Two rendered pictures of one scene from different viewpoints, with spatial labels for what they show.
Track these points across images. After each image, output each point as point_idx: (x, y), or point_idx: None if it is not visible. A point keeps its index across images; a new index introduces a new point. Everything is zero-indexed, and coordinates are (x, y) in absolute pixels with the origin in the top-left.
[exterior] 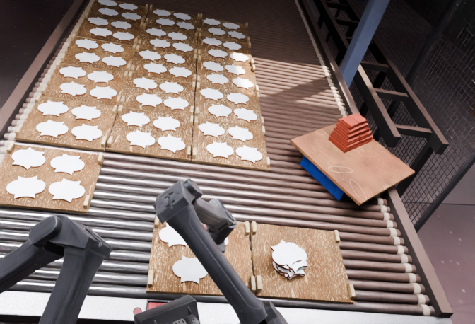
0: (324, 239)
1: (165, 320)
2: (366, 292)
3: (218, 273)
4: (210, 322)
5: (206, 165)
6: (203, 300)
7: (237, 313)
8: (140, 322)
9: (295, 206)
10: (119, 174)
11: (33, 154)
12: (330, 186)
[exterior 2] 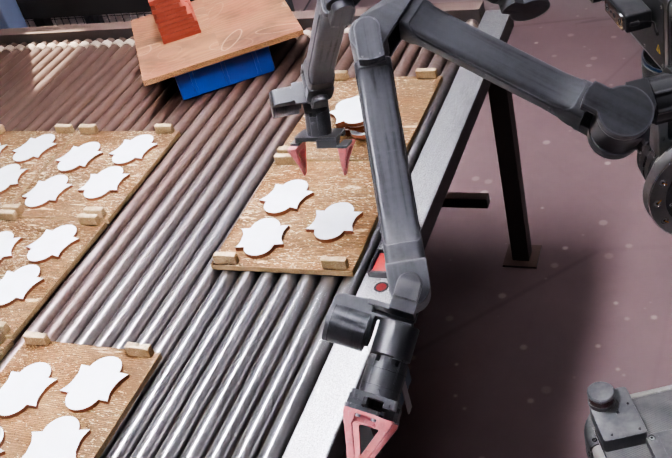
0: (336, 88)
1: None
2: (430, 67)
3: None
4: (425, 210)
5: (128, 206)
6: None
7: None
8: None
9: (264, 114)
10: (84, 323)
11: None
12: (248, 68)
